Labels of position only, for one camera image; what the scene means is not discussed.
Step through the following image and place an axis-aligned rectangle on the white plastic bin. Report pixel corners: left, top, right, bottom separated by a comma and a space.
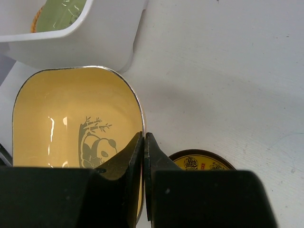
0, 0, 148, 73

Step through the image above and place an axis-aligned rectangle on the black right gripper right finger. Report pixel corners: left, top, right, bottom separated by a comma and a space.
144, 133, 277, 228

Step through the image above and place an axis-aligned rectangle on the green square panda dish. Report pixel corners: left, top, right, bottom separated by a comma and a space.
36, 0, 86, 32

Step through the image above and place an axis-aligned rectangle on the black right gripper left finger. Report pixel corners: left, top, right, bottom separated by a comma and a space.
0, 132, 144, 228

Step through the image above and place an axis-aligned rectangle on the round orange woven plate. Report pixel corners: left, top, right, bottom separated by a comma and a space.
30, 6, 44, 33

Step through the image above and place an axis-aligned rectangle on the yellow ornate round plate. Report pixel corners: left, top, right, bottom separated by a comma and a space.
169, 149, 236, 171

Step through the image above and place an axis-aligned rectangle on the yellow square panda dish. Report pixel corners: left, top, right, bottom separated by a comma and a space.
12, 66, 145, 219

